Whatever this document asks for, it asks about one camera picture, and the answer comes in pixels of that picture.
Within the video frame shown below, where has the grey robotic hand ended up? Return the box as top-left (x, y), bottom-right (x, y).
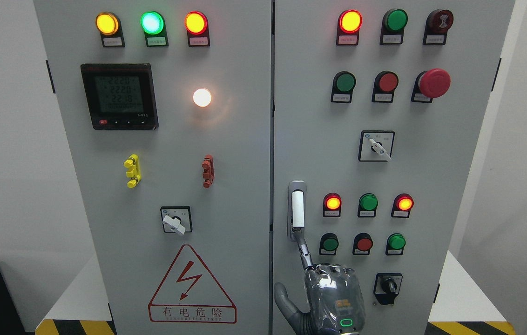
top-left (274, 232), bottom-right (365, 335)

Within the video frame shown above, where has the silver door swing handle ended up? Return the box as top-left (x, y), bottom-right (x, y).
top-left (287, 180), bottom-right (306, 241)

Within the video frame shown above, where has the grey right cabinet door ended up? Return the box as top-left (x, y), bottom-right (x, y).
top-left (272, 0), bottom-right (515, 335)

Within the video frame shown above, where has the grey cabinet door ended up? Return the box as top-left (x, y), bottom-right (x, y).
top-left (272, 0), bottom-right (515, 335)
top-left (34, 0), bottom-right (272, 335)

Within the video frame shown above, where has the grey left cabinet door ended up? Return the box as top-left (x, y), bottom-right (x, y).
top-left (34, 0), bottom-right (272, 335)

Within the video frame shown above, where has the green push button lower left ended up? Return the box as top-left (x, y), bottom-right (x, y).
top-left (318, 233), bottom-right (339, 256)

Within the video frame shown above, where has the green push button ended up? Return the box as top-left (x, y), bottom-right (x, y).
top-left (330, 71), bottom-right (356, 104)
top-left (318, 233), bottom-right (339, 256)
top-left (385, 233), bottom-right (406, 256)

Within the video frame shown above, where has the red push button lower middle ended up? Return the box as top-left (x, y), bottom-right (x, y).
top-left (351, 233), bottom-right (373, 256)

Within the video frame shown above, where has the red push button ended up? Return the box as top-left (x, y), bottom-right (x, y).
top-left (372, 71), bottom-right (399, 103)
top-left (351, 233), bottom-right (373, 256)

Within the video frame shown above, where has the green push button lower right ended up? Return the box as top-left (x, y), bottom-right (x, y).
top-left (385, 233), bottom-right (406, 256)

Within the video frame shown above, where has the red lit indicator lower left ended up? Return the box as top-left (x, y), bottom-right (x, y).
top-left (323, 193), bottom-right (342, 218)

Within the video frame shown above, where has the red lit indicator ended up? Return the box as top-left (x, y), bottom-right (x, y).
top-left (391, 193), bottom-right (414, 218)
top-left (323, 193), bottom-right (342, 218)

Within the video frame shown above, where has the green indicator lower middle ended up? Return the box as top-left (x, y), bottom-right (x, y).
top-left (358, 193), bottom-right (378, 218)

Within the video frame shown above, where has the red lit indicator lower right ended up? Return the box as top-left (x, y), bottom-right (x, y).
top-left (391, 193), bottom-right (414, 218)

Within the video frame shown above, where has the white platform with hazard stripes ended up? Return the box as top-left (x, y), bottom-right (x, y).
top-left (34, 253), bottom-right (515, 335)

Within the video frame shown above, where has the red electric hazard warning sticker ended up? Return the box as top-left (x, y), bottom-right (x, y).
top-left (148, 244), bottom-right (236, 324)

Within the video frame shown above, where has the red terminal clip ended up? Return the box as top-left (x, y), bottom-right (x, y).
top-left (202, 154), bottom-right (215, 189)

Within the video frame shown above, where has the green push button upper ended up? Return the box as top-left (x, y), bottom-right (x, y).
top-left (330, 71), bottom-right (356, 104)

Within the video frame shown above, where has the red push button upper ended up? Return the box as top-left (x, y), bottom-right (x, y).
top-left (372, 71), bottom-right (399, 103)

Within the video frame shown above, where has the red emergency stop mushroom button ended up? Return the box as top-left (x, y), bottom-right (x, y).
top-left (411, 68), bottom-right (451, 103)

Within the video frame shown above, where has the white glowing indicator light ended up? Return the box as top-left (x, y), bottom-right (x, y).
top-left (193, 88), bottom-right (212, 107)

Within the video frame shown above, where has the yellow terminal clip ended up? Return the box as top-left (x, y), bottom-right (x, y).
top-left (123, 154), bottom-right (142, 188)

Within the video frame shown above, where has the green indicator light right top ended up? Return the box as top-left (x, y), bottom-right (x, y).
top-left (380, 8), bottom-right (408, 45)

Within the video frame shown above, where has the dark red buzzer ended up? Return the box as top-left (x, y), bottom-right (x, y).
top-left (423, 9), bottom-right (454, 45)

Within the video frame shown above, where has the black digital power meter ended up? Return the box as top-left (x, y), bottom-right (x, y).
top-left (80, 63), bottom-right (159, 130)

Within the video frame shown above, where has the green lit indicator light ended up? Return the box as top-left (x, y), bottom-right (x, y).
top-left (140, 11), bottom-right (169, 47)

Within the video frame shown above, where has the yellow indicator light top left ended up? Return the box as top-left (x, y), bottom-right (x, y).
top-left (95, 12), bottom-right (125, 47)

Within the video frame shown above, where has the black rotary selector switch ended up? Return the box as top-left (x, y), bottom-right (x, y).
top-left (373, 272), bottom-right (403, 305)

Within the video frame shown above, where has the white selector switch right upper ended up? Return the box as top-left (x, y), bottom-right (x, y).
top-left (358, 131), bottom-right (395, 162)

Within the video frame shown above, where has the white selector switch left door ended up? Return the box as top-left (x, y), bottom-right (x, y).
top-left (161, 206), bottom-right (193, 236)

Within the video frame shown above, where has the red-ring indicator light right top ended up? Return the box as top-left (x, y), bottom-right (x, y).
top-left (336, 9), bottom-right (363, 46)

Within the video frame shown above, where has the red-ring indicator light left door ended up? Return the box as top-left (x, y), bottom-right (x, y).
top-left (184, 11), bottom-right (210, 47)

